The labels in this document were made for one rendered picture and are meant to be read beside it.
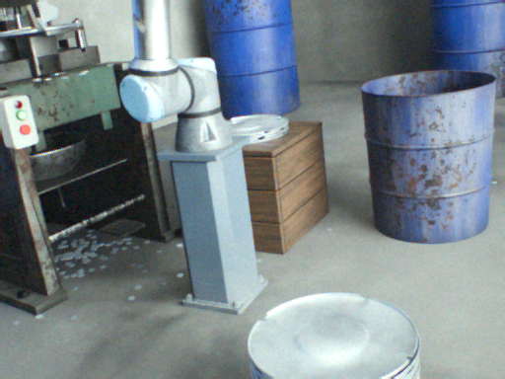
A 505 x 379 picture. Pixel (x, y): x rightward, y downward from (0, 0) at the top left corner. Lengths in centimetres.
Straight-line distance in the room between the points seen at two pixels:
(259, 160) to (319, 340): 91
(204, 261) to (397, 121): 71
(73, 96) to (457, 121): 117
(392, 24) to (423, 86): 267
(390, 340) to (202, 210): 69
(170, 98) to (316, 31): 382
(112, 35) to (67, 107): 198
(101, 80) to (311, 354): 128
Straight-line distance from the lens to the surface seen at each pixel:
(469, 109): 186
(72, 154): 207
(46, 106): 191
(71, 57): 208
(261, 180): 187
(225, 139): 154
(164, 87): 141
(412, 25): 480
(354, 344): 104
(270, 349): 105
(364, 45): 498
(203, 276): 166
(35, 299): 192
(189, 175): 155
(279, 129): 199
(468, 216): 197
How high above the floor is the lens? 83
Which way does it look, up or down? 19 degrees down
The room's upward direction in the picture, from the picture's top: 7 degrees counter-clockwise
